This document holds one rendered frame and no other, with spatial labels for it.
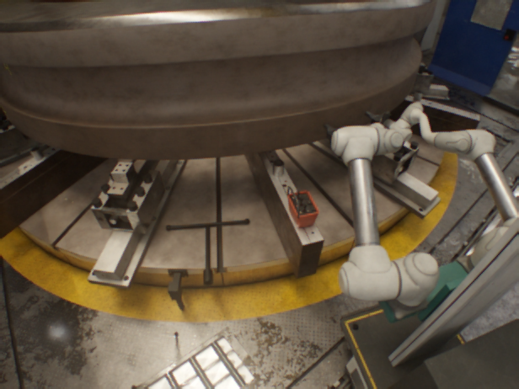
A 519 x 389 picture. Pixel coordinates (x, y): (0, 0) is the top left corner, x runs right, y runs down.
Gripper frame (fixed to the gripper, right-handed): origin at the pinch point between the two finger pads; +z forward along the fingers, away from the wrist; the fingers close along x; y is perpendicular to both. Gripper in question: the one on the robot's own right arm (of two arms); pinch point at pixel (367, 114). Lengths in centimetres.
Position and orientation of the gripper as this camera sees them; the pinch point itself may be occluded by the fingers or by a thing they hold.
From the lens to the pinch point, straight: 247.6
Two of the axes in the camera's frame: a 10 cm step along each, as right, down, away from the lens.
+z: -5.8, -5.7, 5.9
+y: 0.0, 7.2, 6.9
